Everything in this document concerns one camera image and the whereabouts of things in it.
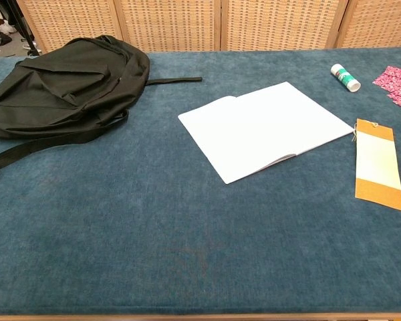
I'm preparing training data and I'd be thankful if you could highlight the white green glue stick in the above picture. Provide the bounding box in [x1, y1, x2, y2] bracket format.
[330, 64, 362, 93]

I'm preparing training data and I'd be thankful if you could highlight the black fabric backpack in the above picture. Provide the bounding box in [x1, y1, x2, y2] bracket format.
[0, 34, 203, 191]

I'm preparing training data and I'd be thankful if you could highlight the pink patterned cloth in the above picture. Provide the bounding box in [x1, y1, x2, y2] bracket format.
[372, 65, 401, 116]

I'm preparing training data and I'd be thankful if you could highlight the black tripod stand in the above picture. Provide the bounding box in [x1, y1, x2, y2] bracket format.
[6, 0, 43, 58]

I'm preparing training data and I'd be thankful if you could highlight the orange and cream bookmark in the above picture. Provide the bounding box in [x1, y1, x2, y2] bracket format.
[352, 118, 401, 212]

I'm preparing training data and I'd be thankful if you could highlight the blue carpet table mat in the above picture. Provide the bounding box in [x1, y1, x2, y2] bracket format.
[0, 46, 401, 317]

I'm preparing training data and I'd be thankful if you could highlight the wicker folding screen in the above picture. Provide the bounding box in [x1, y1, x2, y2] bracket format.
[16, 0, 401, 54]

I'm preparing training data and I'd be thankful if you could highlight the white open notebook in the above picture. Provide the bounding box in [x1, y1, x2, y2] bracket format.
[177, 81, 355, 185]

